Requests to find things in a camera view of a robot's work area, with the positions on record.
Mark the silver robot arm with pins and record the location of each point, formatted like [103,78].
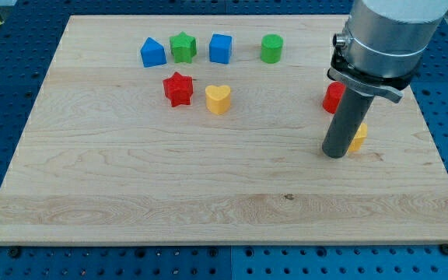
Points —
[382,42]

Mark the yellow heart block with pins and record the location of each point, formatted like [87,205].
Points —
[218,98]

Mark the red star block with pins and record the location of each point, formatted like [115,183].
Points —
[178,89]

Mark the green star block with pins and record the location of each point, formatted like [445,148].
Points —
[183,47]

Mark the wooden board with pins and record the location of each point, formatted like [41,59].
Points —
[104,160]

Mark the blue cube block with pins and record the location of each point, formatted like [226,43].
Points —
[220,48]

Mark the green cylinder block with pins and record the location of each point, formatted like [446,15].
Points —
[271,48]

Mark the blue triangle block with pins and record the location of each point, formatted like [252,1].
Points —
[152,53]

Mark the red cylinder block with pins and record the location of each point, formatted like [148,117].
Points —
[333,96]

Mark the yellow block behind rod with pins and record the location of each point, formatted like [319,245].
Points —
[359,138]

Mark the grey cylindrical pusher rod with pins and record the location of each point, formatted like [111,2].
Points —
[347,119]

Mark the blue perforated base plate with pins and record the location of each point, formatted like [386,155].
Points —
[28,39]

